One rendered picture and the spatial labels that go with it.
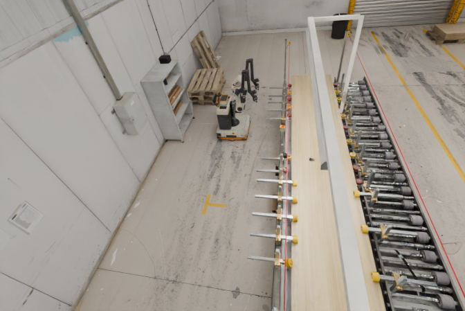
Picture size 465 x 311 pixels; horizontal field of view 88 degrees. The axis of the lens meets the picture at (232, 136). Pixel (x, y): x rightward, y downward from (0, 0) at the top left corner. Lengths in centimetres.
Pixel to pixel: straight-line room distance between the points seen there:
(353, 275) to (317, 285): 162
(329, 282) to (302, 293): 28
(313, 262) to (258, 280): 109
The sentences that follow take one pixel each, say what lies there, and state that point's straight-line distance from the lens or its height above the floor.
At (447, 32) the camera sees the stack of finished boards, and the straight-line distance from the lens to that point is 1000.
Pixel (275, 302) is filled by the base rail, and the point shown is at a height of 70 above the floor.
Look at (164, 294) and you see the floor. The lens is 396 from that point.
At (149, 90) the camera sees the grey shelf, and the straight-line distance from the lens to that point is 493.
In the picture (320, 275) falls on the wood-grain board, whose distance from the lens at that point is 288.
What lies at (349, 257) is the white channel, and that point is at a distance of 127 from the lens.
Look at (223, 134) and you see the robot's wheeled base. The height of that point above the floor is 22.
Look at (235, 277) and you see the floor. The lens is 380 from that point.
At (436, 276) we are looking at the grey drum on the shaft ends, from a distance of 329.
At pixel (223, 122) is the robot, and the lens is 501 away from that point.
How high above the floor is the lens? 360
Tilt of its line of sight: 42 degrees down
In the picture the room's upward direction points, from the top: 9 degrees counter-clockwise
